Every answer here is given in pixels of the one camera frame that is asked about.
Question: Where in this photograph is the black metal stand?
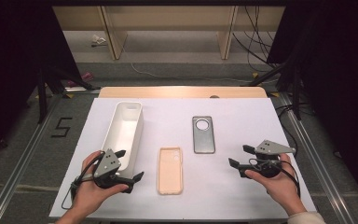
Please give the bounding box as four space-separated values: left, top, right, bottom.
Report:
36 66 101 124
248 62 303 121

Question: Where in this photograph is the light wooden desk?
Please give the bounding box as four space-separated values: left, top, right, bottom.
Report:
52 5 285 61

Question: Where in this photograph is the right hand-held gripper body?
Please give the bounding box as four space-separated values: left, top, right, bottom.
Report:
238 139 296 179

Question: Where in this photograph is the wooden table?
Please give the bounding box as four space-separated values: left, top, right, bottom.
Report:
98 86 269 99

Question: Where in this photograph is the white plastic bin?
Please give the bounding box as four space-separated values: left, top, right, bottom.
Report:
101 101 145 180

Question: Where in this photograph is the black curtain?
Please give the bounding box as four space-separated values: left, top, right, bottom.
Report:
266 0 358 204
0 0 82 163

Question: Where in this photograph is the person's right hand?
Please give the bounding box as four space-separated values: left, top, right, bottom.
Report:
244 152 308 217

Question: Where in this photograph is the grey phone case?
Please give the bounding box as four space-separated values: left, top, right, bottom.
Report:
191 115 216 155

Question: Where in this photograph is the pink item on floor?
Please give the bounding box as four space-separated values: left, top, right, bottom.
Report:
66 71 94 88

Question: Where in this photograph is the right hand-held gripper cable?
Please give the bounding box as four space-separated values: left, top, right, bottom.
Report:
248 157 302 199

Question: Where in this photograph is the bundle of black cables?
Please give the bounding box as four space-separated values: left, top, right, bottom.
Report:
232 6 281 68

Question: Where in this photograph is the crumpled white paper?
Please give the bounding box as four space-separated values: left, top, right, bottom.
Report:
90 34 108 48

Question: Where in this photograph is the white table cover board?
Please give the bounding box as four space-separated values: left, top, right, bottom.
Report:
48 97 317 220

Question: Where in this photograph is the left hand-held gripper cable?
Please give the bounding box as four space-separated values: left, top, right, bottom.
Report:
61 152 105 211

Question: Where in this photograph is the metal floor rail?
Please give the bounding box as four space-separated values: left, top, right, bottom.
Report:
278 92 355 224
0 92 63 224

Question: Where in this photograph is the person's left hand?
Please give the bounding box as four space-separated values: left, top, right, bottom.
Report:
70 150 131 218

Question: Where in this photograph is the peach phone case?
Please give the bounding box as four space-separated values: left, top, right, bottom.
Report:
157 147 185 196

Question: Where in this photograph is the hand-held gripper cable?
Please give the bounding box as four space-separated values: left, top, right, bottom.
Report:
61 152 105 211
248 157 302 199

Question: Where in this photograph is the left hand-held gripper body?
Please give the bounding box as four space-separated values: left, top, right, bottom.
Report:
92 148 135 194

